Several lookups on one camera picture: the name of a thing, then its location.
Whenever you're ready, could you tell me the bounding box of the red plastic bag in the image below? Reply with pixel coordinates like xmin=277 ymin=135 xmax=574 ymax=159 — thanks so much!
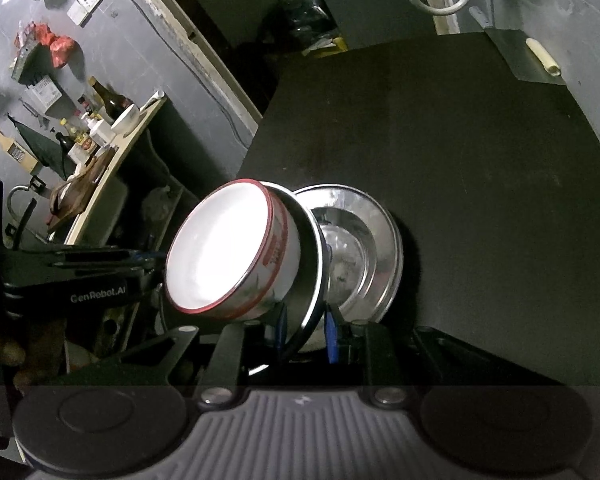
xmin=15 ymin=22 xmax=76 ymax=68

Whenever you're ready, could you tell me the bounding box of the cream cylinder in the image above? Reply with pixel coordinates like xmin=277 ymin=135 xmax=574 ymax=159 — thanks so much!
xmin=525 ymin=37 xmax=562 ymax=77

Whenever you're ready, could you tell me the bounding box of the dark glass bottle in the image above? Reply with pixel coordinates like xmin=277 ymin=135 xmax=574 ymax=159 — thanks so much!
xmin=89 ymin=76 xmax=133 ymax=122

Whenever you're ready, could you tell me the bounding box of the wooden paddle grater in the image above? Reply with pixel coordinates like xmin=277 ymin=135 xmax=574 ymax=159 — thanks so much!
xmin=0 ymin=128 xmax=40 ymax=173

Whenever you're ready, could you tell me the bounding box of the clear bottle yellow cap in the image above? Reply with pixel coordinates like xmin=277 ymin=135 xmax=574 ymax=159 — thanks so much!
xmin=59 ymin=117 xmax=88 ymax=153

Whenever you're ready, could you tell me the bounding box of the large steel plate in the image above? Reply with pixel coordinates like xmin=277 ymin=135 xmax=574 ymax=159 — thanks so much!
xmin=292 ymin=184 xmax=405 ymax=353

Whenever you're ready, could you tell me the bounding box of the grey printed box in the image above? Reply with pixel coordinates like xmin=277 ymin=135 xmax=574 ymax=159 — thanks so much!
xmin=25 ymin=75 xmax=66 ymax=111

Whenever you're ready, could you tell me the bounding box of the person's left hand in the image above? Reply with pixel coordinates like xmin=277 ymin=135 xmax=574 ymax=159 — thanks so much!
xmin=0 ymin=327 xmax=66 ymax=393

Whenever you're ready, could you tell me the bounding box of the metal faucet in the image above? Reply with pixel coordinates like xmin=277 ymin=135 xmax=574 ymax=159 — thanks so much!
xmin=5 ymin=185 xmax=36 ymax=241

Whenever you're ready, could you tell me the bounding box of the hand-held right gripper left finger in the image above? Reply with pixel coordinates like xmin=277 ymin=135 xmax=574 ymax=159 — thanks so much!
xmin=70 ymin=305 xmax=289 ymax=405

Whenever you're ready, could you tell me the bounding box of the black plastic bag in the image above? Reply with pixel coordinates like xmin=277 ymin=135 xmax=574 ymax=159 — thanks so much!
xmin=260 ymin=0 xmax=341 ymax=53

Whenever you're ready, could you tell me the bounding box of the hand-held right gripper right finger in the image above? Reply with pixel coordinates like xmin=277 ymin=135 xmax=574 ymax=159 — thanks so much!
xmin=325 ymin=310 xmax=566 ymax=405

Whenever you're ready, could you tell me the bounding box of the white tube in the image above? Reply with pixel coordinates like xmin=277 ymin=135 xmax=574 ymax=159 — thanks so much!
xmin=139 ymin=90 xmax=166 ymax=112

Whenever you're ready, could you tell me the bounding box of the steel bowl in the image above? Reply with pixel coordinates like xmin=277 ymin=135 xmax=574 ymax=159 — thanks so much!
xmin=257 ymin=181 xmax=328 ymax=361

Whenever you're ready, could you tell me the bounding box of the grey mat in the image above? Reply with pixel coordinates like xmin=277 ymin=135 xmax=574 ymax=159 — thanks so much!
xmin=485 ymin=27 xmax=566 ymax=83

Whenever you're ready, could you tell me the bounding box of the white jar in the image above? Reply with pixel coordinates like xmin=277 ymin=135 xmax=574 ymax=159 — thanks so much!
xmin=89 ymin=121 xmax=116 ymax=146

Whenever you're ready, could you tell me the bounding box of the worn door frame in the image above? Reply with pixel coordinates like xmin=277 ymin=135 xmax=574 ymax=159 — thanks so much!
xmin=125 ymin=0 xmax=263 ymax=131

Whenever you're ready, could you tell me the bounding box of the black wall cable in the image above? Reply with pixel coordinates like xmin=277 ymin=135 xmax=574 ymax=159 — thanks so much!
xmin=102 ymin=0 xmax=243 ymax=148

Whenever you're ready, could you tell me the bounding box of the shelf with bottles and utensils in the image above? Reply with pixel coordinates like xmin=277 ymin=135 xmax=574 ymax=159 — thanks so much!
xmin=47 ymin=95 xmax=168 ymax=246

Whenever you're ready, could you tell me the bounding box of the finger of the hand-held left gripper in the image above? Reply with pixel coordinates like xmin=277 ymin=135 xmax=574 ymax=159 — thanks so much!
xmin=17 ymin=247 xmax=169 ymax=264
xmin=55 ymin=262 xmax=162 ymax=281

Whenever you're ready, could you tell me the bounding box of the dark cloth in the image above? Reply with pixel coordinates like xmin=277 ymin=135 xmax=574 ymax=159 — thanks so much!
xmin=7 ymin=115 xmax=76 ymax=181

